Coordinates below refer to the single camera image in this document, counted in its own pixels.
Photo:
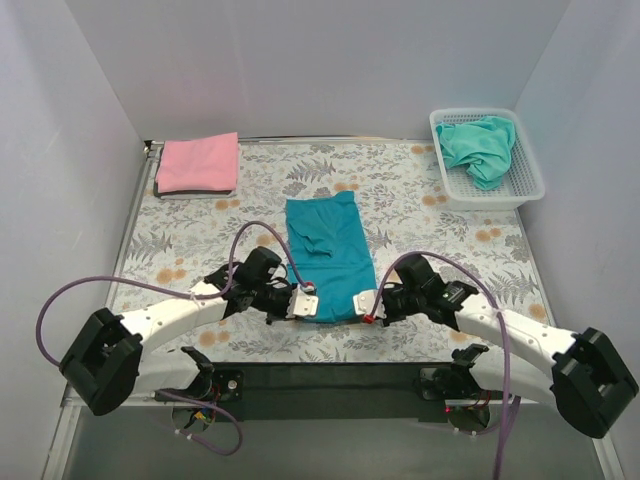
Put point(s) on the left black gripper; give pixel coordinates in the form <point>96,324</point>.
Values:
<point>282,305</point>

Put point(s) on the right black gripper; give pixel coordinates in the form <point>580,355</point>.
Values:
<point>388,303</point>

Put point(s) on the teal blue t shirt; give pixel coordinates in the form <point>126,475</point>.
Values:
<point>327,242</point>

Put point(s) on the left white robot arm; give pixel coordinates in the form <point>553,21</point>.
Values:
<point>117,355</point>

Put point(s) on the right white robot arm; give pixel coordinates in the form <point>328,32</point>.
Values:
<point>581,374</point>

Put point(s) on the floral table mat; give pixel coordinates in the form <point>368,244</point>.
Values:
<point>403,207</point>

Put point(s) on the pink folded t shirt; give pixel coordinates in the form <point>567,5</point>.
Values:
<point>206,165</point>

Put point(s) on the white plastic basket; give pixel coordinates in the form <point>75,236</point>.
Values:
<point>522,182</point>

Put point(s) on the light green t shirt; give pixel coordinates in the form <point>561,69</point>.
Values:
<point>482,147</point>

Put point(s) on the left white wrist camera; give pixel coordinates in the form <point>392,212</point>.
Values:
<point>303,303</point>

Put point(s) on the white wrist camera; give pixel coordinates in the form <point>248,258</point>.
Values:
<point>367,305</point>
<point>303,303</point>

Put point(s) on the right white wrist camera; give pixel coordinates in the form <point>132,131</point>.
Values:
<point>367,305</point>

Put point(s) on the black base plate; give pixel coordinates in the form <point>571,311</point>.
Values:
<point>332,391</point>

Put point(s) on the aluminium frame rail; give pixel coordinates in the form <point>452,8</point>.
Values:
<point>103,393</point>

